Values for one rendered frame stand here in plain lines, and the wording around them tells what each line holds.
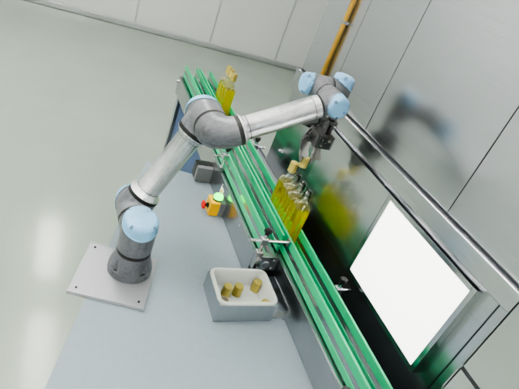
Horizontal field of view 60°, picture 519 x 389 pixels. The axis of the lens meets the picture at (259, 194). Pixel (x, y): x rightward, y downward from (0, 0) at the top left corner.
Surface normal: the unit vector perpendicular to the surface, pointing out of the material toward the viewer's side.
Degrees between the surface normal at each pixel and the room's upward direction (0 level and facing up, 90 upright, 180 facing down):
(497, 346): 90
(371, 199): 90
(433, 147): 90
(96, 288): 1
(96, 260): 1
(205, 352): 0
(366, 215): 90
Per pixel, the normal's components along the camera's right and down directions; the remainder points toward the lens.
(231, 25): 0.30, 0.58
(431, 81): -0.90, -0.11
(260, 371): 0.33, -0.81
